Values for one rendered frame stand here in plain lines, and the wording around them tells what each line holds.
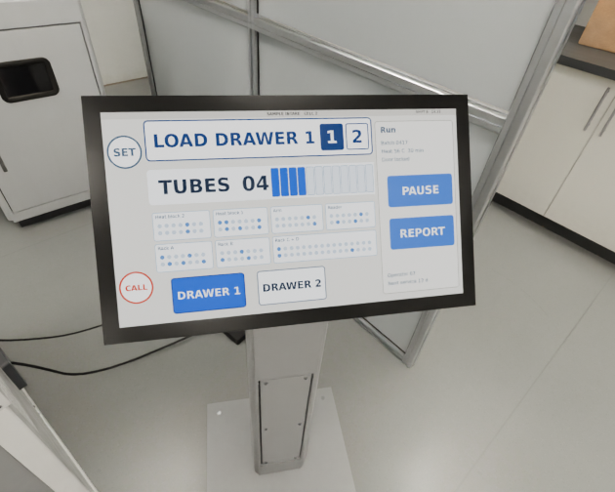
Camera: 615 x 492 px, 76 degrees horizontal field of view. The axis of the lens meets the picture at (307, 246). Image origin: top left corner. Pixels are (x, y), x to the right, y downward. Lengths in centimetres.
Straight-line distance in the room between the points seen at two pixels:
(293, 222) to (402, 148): 19
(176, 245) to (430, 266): 35
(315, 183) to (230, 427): 110
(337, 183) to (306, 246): 10
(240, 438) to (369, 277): 101
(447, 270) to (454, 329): 130
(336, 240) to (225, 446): 104
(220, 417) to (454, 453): 82
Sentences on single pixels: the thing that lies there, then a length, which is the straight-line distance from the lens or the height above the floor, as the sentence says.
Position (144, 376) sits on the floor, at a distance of 168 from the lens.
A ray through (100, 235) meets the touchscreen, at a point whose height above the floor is 107.
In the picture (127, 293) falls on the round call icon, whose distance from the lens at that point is 55.
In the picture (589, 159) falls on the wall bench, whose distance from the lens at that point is 246.
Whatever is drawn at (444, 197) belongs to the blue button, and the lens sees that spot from 61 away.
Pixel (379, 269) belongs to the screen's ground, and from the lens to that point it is 57.
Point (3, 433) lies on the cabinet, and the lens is 83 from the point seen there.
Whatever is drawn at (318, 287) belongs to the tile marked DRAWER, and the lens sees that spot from 55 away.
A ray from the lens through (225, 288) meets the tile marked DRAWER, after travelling 54.
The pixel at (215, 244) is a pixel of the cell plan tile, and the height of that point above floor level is 105.
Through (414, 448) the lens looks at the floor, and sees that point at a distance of 158.
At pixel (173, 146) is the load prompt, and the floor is 115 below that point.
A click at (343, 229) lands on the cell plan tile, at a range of 55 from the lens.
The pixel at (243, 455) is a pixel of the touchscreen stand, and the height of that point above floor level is 4.
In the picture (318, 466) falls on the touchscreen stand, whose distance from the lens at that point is 145.
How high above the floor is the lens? 141
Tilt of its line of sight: 42 degrees down
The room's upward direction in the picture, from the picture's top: 5 degrees clockwise
